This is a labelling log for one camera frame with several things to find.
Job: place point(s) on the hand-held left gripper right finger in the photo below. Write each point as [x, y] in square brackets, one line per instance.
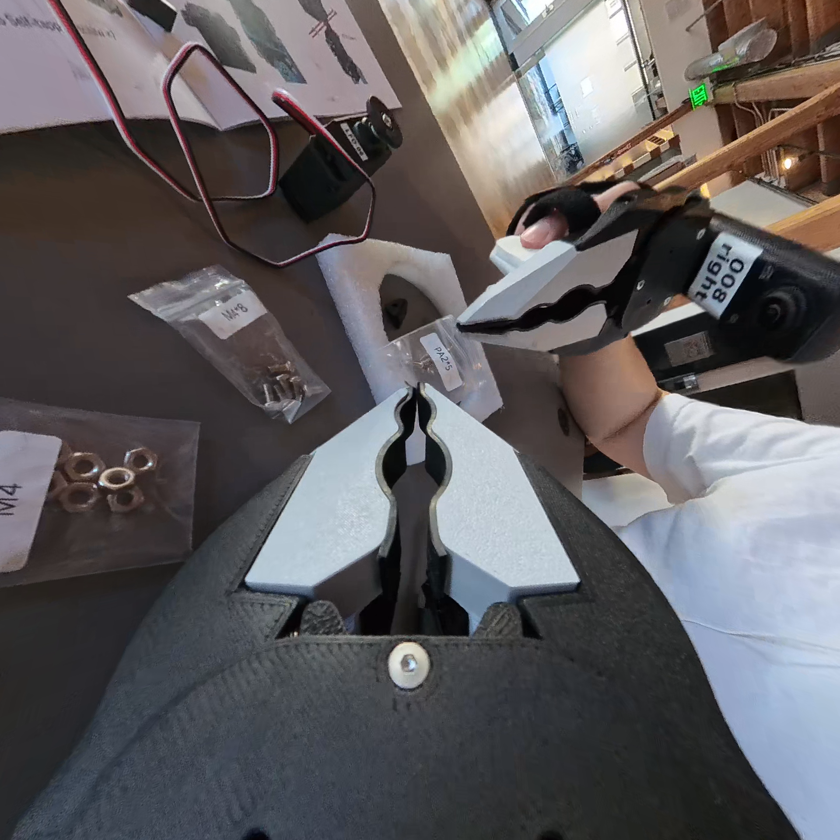
[499, 525]

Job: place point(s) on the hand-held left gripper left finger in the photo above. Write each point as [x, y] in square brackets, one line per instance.
[328, 525]

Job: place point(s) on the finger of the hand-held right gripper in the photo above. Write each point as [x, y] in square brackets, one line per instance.
[564, 328]
[558, 282]

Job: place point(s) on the small labelled screw packet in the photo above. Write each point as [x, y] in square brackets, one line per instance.
[439, 354]

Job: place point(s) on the person's right forearm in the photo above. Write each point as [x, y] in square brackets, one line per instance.
[604, 400]

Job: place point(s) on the dark grey desk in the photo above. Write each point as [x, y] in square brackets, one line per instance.
[98, 262]

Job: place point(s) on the person's right hand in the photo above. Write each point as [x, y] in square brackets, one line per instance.
[544, 231]

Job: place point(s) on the black round part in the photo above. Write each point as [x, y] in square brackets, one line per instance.
[563, 420]

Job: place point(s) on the flat clear bag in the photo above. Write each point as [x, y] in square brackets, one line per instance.
[164, 538]

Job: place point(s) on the green exit sign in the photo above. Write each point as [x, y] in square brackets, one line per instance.
[701, 94]

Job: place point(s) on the scattered clear screw bags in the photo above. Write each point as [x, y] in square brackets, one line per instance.
[229, 315]

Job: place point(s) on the open instruction manual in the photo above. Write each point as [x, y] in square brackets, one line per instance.
[39, 85]

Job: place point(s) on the white foam frame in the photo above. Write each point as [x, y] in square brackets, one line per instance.
[354, 275]

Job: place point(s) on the metal ventilation duct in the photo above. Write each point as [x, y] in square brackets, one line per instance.
[735, 46]

